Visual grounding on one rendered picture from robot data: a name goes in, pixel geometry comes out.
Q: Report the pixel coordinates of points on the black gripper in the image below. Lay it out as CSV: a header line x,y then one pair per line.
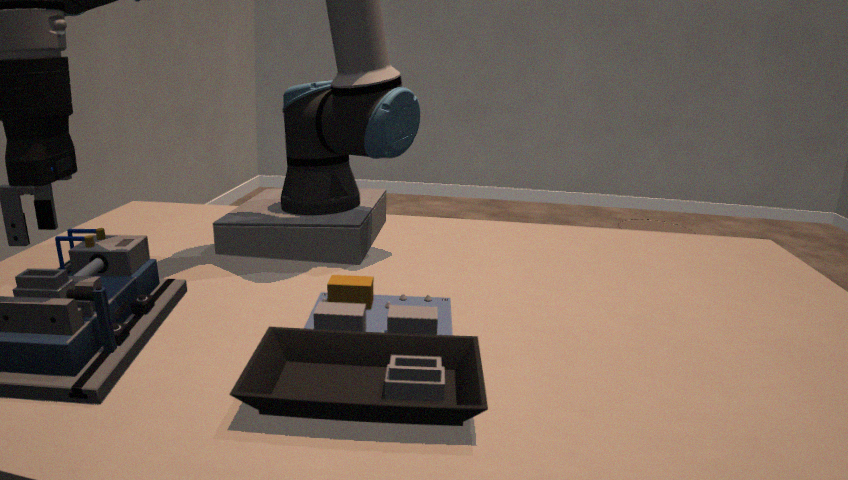
x,y
35,104

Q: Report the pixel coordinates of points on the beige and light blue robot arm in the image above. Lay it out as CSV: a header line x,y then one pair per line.
x,y
378,118

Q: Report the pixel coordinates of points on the yellow rectangular block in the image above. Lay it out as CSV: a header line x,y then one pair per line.
x,y
351,289

